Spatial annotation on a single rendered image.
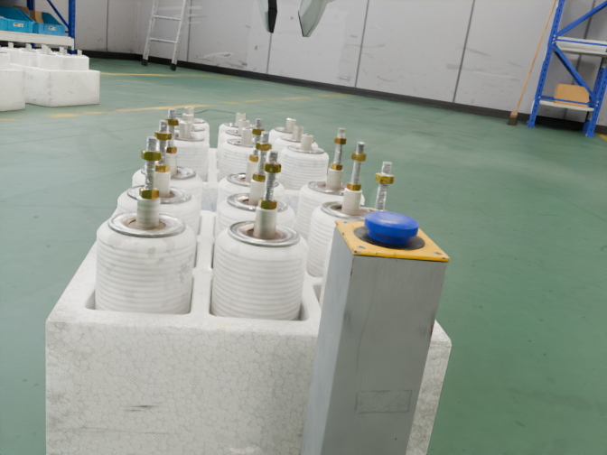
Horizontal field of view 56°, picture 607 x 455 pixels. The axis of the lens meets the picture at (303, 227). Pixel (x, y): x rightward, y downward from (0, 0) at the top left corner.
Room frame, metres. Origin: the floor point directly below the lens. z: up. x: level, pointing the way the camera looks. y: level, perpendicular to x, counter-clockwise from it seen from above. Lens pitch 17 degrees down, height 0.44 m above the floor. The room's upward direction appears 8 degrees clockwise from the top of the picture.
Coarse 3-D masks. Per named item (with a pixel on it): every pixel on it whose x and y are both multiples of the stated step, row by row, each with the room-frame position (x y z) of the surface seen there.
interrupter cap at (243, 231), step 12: (228, 228) 0.56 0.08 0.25; (240, 228) 0.56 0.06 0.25; (252, 228) 0.57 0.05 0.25; (276, 228) 0.58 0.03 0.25; (288, 228) 0.58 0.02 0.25; (240, 240) 0.53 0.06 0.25; (252, 240) 0.53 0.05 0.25; (264, 240) 0.53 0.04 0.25; (276, 240) 0.54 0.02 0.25; (288, 240) 0.55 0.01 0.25
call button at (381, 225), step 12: (372, 216) 0.40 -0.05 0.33; (384, 216) 0.41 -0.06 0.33; (396, 216) 0.41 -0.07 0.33; (372, 228) 0.39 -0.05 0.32; (384, 228) 0.39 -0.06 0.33; (396, 228) 0.39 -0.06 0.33; (408, 228) 0.39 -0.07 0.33; (384, 240) 0.39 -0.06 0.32; (396, 240) 0.39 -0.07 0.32; (408, 240) 0.40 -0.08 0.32
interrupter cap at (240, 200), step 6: (228, 198) 0.67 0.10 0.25; (234, 198) 0.68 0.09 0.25; (240, 198) 0.69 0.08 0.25; (246, 198) 0.69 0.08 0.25; (276, 198) 0.70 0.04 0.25; (234, 204) 0.65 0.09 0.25; (240, 204) 0.66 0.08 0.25; (246, 204) 0.66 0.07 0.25; (282, 204) 0.68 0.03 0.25; (246, 210) 0.64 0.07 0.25; (252, 210) 0.64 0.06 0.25; (282, 210) 0.66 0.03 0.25
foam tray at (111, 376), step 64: (64, 320) 0.46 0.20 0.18; (128, 320) 0.47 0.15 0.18; (192, 320) 0.49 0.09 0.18; (256, 320) 0.51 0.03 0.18; (64, 384) 0.45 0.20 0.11; (128, 384) 0.46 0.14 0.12; (192, 384) 0.48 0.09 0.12; (256, 384) 0.49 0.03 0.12; (64, 448) 0.45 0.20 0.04; (128, 448) 0.47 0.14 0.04; (192, 448) 0.48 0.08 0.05; (256, 448) 0.49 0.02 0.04
